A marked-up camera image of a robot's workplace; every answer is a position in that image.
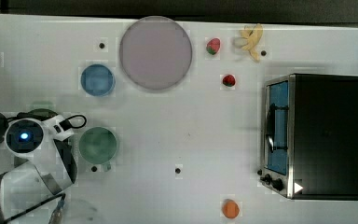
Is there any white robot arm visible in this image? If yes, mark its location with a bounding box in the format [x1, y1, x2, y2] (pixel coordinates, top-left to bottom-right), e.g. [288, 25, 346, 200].
[0, 115, 77, 224]

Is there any green oval strainer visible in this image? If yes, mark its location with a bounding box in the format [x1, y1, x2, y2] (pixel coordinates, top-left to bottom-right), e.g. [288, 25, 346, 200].
[28, 101, 57, 118]

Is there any small toy strawberry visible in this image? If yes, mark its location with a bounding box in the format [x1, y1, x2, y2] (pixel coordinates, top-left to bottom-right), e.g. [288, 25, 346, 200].
[222, 75, 236, 87]

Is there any grey round plate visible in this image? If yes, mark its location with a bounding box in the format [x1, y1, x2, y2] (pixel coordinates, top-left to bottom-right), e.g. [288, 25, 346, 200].
[119, 16, 192, 91]

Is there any large toy strawberry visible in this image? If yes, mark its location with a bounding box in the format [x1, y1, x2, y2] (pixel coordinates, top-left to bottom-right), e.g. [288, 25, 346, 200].
[206, 38, 221, 55]

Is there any green mug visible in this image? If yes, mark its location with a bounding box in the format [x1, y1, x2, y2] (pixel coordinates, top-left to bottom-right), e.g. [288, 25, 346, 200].
[79, 127, 119, 172]

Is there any blue bowl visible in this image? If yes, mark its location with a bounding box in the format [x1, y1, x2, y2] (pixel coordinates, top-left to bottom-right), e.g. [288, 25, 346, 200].
[80, 64, 116, 97]

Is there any toy peeled banana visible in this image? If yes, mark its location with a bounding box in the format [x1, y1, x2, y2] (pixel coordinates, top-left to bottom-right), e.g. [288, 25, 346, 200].
[233, 23, 264, 62]

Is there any toy orange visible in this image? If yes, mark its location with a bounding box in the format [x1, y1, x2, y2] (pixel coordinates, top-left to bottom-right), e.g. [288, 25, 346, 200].
[222, 200, 240, 219]

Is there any black toaster oven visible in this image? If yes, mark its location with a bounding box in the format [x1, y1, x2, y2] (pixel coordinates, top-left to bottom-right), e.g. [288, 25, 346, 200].
[257, 74, 358, 201]

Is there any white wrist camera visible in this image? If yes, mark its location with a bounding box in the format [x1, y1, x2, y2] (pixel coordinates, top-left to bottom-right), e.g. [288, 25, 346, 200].
[43, 115, 74, 141]

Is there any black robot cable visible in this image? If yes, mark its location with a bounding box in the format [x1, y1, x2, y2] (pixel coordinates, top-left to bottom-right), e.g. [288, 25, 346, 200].
[0, 111, 88, 224]

